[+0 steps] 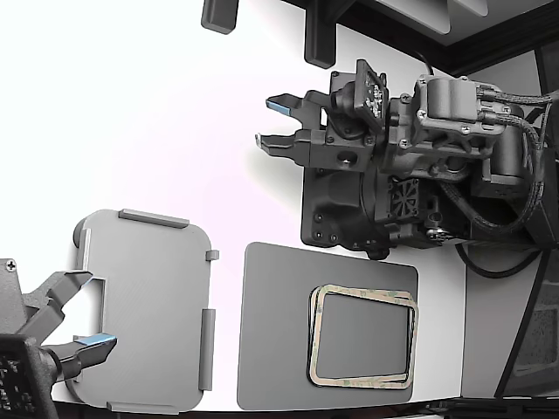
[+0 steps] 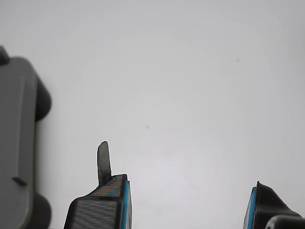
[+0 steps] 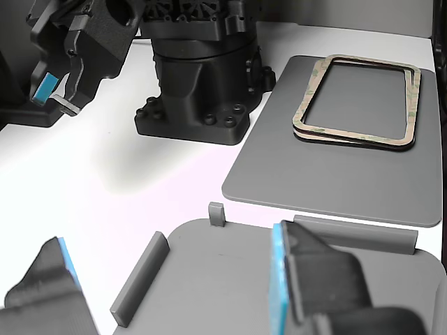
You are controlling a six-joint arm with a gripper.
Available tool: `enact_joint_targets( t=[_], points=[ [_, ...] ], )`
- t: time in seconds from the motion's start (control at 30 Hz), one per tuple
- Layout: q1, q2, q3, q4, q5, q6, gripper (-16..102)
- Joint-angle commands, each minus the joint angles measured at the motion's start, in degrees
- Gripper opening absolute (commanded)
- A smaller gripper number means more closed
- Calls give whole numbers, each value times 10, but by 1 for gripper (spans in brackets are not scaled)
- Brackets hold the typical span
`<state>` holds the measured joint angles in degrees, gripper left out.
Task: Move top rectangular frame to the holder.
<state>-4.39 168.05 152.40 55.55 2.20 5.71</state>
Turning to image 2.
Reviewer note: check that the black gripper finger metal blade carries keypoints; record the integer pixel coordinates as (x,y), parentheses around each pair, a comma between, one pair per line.
(95,210)

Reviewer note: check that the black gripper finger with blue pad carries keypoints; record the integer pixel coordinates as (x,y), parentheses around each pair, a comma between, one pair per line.
(264,202)

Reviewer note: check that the light gray frame holder plate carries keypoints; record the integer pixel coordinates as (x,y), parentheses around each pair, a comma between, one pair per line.
(14,119)

